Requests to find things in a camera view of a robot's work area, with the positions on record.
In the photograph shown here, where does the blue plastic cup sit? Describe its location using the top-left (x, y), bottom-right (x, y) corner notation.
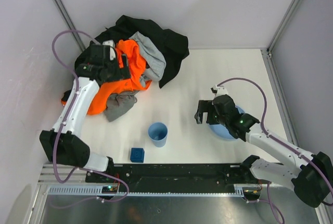
top-left (148, 122), bottom-right (168, 147)

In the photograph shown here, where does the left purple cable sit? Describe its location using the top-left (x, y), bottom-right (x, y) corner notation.
top-left (49, 30), bottom-right (130, 209)

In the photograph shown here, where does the aluminium frame post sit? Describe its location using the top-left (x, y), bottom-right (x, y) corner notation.
top-left (39, 0), bottom-right (86, 53)
top-left (265, 0), bottom-right (319, 55)

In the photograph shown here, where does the left aluminium frame post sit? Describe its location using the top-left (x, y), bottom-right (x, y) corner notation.
top-left (39, 0), bottom-right (86, 53)

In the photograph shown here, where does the blue cube block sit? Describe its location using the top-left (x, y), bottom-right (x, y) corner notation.
top-left (130, 147), bottom-right (145, 163)

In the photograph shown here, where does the white slotted cable duct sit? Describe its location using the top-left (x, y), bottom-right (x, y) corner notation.
top-left (48, 184), bottom-right (250, 197)

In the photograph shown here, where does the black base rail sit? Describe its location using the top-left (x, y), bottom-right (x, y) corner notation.
top-left (85, 163), bottom-right (261, 193)

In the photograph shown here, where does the black cloth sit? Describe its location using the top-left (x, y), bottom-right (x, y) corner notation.
top-left (62, 15), bottom-right (190, 99)

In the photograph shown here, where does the dark grey cloth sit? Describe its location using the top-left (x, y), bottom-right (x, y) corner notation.
top-left (104, 91), bottom-right (138, 122)

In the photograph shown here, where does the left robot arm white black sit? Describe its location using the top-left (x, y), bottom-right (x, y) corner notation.
top-left (40, 40), bottom-right (130, 172)

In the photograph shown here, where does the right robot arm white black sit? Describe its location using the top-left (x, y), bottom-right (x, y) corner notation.
top-left (194, 94), bottom-right (332, 208)

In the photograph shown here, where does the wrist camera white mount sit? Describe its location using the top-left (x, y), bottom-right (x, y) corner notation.
top-left (103, 40), bottom-right (117, 61)
top-left (211, 85), bottom-right (228, 97)

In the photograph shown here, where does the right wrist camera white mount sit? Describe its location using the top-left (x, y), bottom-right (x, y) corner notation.
top-left (211, 85), bottom-right (228, 97)

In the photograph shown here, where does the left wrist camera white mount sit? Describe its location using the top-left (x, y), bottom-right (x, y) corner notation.
top-left (103, 40), bottom-right (117, 61)

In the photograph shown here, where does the blue plastic bowl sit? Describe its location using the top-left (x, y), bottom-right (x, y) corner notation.
top-left (208, 117), bottom-right (236, 141)

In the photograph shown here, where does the right aluminium frame post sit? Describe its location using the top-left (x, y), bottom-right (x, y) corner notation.
top-left (265, 0), bottom-right (319, 55)

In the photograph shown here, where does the light grey cloth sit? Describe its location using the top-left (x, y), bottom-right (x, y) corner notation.
top-left (130, 31), bottom-right (167, 88)

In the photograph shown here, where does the orange cloth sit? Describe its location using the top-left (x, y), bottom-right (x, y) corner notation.
top-left (75, 40), bottom-right (151, 115)

